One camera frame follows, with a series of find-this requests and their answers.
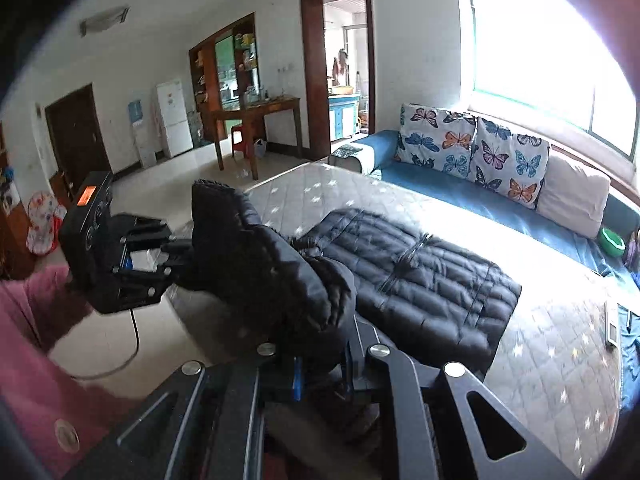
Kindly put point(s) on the black puffer jacket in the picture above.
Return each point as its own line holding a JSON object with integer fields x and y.
{"x": 425, "y": 280}

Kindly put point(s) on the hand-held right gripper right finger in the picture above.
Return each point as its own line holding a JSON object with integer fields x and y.
{"x": 365, "y": 340}

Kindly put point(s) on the dark wooden shelf unit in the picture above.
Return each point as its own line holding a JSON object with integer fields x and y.
{"x": 12, "y": 230}

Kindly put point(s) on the brown wooden desk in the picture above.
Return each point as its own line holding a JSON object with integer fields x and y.
{"x": 260, "y": 106}

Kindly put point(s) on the plain white pillow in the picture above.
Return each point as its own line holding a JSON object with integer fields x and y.
{"x": 575, "y": 195}

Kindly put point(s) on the dark wooden door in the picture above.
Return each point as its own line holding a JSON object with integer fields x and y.
{"x": 77, "y": 140}

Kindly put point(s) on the blue sofa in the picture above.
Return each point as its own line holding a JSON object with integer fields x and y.
{"x": 450, "y": 195}

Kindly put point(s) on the red plastic stool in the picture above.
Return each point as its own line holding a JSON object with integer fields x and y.
{"x": 240, "y": 140}

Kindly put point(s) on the white refrigerator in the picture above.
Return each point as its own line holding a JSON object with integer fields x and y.
{"x": 175, "y": 120}

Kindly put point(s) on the brown wooden door frame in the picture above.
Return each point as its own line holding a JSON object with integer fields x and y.
{"x": 312, "y": 70}

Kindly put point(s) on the grey remote control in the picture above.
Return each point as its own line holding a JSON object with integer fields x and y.
{"x": 611, "y": 325}

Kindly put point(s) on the white plastic bag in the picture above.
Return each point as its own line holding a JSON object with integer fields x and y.
{"x": 259, "y": 150}

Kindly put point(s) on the person's pink coat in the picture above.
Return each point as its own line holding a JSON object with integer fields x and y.
{"x": 50, "y": 400}

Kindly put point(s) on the purple bag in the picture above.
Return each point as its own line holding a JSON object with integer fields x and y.
{"x": 634, "y": 247}

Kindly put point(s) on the white water dispenser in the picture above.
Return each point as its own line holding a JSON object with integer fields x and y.
{"x": 145, "y": 135}

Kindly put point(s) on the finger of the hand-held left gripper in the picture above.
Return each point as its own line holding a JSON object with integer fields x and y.
{"x": 181, "y": 249}
{"x": 182, "y": 274}

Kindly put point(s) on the butterfly print pillow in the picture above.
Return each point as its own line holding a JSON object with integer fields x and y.
{"x": 507, "y": 165}
{"x": 435, "y": 140}

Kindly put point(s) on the green bowl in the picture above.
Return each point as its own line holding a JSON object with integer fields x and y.
{"x": 612, "y": 241}

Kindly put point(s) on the wooden display cabinet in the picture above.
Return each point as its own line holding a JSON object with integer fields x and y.
{"x": 202, "y": 75}

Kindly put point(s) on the green-framed window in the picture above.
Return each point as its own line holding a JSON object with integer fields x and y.
{"x": 550, "y": 50}

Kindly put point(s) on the round floral cushion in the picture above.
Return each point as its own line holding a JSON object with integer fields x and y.
{"x": 45, "y": 222}

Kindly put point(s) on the blue and white cabinet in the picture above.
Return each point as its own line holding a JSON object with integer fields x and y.
{"x": 342, "y": 117}

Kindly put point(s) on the black patterned cloth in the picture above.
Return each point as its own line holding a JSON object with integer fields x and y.
{"x": 347, "y": 156}

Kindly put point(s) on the ceiling light fixture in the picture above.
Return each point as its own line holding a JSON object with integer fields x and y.
{"x": 105, "y": 20}

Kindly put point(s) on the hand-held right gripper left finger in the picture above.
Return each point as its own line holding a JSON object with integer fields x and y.
{"x": 298, "y": 377}

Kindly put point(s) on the grey star-print quilted mattress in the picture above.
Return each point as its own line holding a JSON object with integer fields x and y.
{"x": 550, "y": 360}

